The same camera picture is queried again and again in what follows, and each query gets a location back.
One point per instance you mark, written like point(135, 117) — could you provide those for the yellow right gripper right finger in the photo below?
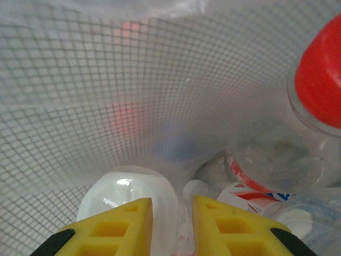
point(234, 232)

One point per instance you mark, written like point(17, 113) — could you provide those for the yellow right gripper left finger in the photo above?
point(112, 232)

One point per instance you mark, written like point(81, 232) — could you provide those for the clear bottle red white label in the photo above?
point(239, 197)

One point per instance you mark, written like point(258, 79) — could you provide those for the clear bottle blue label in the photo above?
point(314, 213)

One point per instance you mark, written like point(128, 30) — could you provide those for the clear plastic bucket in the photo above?
point(53, 133)

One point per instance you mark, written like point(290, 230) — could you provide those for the long clear bottle red label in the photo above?
point(319, 80)

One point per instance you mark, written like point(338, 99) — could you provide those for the clear plastic bin liner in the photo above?
point(175, 10)

